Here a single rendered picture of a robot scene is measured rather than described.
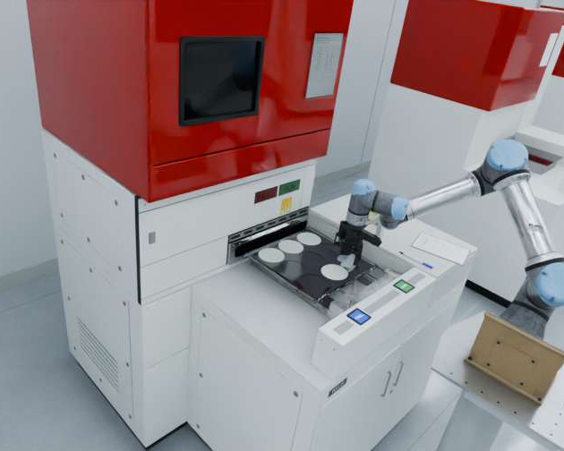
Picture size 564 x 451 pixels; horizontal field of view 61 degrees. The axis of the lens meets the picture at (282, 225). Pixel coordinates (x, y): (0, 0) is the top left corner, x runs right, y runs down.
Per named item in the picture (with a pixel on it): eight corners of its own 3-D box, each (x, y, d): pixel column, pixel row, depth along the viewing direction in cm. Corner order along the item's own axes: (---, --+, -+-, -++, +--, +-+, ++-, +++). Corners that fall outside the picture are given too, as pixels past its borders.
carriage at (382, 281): (326, 317, 161) (327, 310, 159) (385, 279, 185) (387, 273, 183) (344, 329, 156) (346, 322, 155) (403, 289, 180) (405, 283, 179)
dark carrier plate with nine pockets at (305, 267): (247, 253, 181) (247, 252, 181) (307, 229, 204) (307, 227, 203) (314, 299, 161) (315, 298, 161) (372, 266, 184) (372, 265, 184)
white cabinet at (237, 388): (184, 434, 211) (190, 286, 172) (324, 341, 275) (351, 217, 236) (287, 550, 175) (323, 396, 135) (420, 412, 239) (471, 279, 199)
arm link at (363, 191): (375, 190, 155) (350, 182, 158) (368, 218, 160) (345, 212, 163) (380, 182, 162) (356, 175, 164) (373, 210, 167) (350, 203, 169)
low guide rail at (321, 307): (251, 264, 188) (252, 258, 187) (254, 262, 190) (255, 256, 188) (350, 333, 160) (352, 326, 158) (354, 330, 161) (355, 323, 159)
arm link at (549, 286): (573, 305, 146) (510, 150, 164) (593, 298, 132) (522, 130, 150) (533, 314, 148) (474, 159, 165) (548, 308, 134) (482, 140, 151)
